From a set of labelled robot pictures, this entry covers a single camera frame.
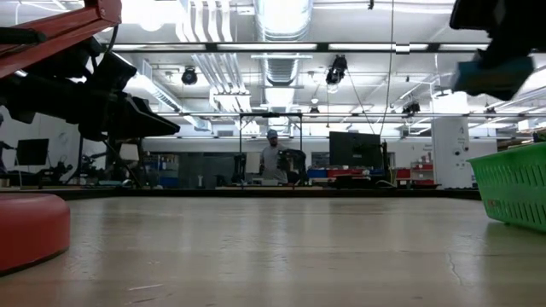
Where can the black aluminium table frame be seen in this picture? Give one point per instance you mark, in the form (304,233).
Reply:
(256,192)

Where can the green plastic basket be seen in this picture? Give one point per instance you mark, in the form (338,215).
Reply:
(512,187)

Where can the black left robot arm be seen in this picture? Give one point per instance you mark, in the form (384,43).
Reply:
(68,64)

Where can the red desk lamp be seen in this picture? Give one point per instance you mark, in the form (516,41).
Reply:
(30,230)

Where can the white pillar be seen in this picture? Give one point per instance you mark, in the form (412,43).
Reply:
(450,149)

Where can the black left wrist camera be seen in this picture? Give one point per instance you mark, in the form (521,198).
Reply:
(114,71)

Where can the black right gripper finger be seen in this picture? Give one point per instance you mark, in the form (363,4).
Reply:
(507,49)

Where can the black computer monitor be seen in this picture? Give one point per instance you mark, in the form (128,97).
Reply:
(32,151)

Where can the large black monitor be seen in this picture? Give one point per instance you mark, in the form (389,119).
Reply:
(354,149)

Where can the person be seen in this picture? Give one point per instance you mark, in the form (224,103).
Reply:
(273,160)

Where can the black ceiling spotlight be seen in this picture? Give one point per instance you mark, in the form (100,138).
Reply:
(337,70)
(189,77)

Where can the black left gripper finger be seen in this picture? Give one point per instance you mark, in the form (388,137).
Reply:
(145,119)

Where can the silver ceiling duct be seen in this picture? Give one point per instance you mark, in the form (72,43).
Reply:
(283,19)

